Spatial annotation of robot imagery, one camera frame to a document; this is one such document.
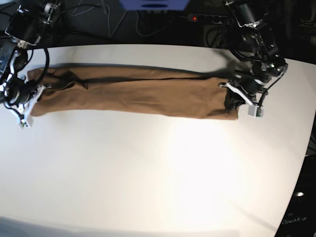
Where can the brown T-shirt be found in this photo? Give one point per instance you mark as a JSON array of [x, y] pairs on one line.
[[136, 89]]

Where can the blue plastic object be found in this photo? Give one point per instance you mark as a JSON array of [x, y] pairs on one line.
[[177, 5]]

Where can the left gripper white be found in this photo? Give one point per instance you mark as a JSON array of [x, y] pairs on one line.
[[240, 93]]

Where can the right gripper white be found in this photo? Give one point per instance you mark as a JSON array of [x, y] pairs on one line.
[[21, 102]]

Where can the black OpenArm box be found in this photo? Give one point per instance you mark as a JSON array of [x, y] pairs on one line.
[[300, 217]]

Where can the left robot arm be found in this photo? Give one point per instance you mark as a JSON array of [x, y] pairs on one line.
[[249, 38]]

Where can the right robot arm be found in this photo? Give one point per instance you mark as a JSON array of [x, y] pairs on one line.
[[25, 30]]

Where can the power strip with red light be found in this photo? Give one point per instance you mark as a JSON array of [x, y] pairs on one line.
[[207, 19]]

